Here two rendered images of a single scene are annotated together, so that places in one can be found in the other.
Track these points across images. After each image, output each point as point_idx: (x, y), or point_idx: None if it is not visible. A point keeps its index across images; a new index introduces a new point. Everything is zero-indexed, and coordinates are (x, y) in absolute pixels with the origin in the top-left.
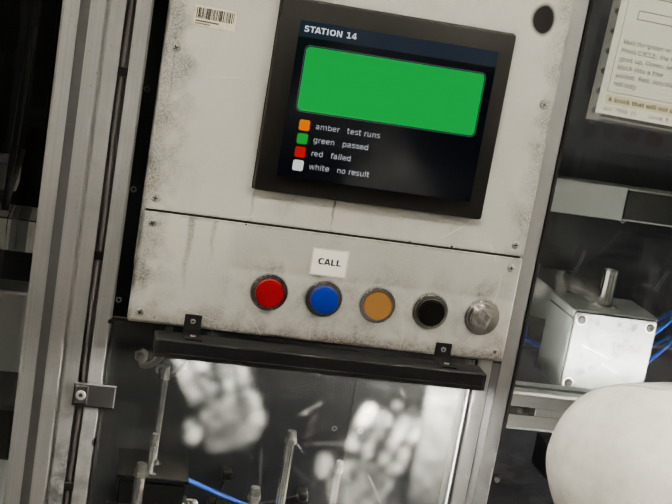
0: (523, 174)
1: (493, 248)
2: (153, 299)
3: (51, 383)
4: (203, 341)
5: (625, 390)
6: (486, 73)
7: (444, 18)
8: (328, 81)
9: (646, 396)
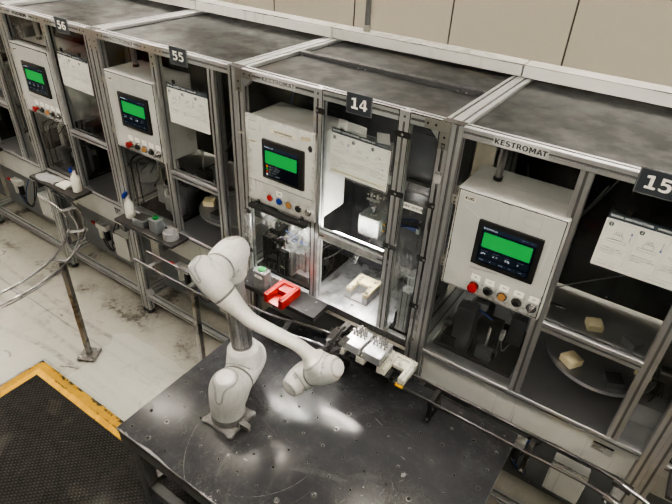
0: (311, 183)
1: (308, 198)
2: (252, 194)
3: (241, 206)
4: (256, 205)
5: (226, 237)
6: (296, 160)
7: (291, 146)
8: (269, 157)
9: (223, 239)
